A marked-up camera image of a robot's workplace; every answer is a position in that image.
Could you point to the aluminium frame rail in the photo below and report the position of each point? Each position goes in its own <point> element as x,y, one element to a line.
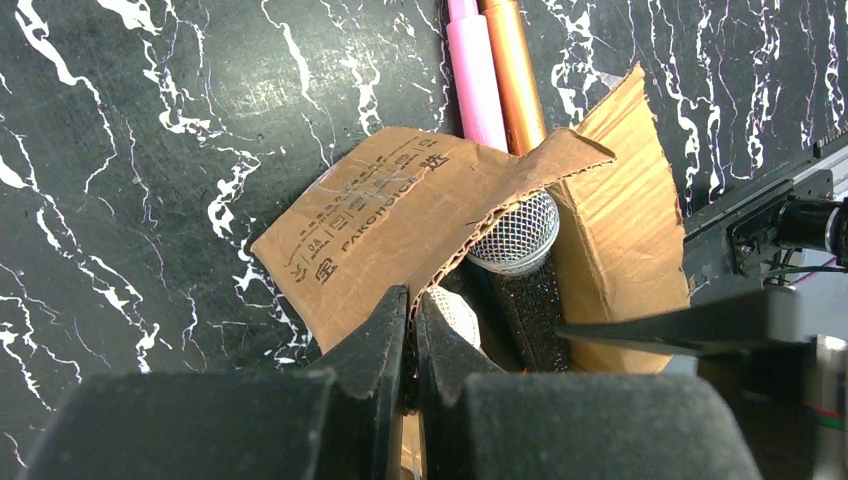
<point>762,212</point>

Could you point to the white microphone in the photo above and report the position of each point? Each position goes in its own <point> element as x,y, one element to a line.
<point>458,314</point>

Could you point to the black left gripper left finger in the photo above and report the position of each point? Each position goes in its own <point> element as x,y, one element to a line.
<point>339,418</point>

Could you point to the brown cardboard box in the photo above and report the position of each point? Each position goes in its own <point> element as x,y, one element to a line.
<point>405,206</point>

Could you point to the pink microphone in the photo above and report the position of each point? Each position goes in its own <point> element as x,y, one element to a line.
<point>474,75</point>

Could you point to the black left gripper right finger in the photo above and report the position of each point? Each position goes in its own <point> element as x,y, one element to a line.
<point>481,422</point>

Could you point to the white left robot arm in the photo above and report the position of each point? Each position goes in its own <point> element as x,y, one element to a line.
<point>762,331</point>

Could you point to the black glitter silver-mesh microphone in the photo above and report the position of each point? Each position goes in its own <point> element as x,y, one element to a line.
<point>516,253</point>

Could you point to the gold microphone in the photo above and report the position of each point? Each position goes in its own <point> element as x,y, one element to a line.
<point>521,105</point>

